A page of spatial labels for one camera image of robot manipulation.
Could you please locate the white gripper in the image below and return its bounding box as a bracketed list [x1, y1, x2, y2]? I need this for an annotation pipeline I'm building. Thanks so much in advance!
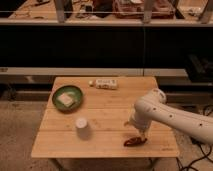
[124, 113, 151, 141]

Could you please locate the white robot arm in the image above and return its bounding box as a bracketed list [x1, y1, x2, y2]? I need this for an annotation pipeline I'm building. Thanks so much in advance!
[126, 88, 213, 145]

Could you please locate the wooden table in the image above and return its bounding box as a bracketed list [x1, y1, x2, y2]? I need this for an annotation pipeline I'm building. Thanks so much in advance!
[31, 77, 179, 159]

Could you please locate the white paper cup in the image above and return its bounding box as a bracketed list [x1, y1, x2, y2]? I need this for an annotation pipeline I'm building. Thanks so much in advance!
[75, 117, 92, 140]

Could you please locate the white rectangular box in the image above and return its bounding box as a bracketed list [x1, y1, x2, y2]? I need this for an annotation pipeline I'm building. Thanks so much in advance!
[95, 79, 118, 90]

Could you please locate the green bowl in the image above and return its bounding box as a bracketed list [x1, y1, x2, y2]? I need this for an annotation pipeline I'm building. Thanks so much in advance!
[52, 85, 83, 112]

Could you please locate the beige sponge block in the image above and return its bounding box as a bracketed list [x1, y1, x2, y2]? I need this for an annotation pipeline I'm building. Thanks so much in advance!
[58, 93, 75, 107]

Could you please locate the red tray on shelf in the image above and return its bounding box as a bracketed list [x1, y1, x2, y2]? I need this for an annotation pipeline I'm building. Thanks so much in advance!
[112, 0, 175, 19]

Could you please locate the long white shelf beam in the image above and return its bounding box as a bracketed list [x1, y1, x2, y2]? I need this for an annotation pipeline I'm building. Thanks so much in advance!
[0, 67, 187, 84]

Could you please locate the black floor cable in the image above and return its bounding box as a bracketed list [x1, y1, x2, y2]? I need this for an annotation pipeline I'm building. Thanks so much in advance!
[175, 136, 213, 171]

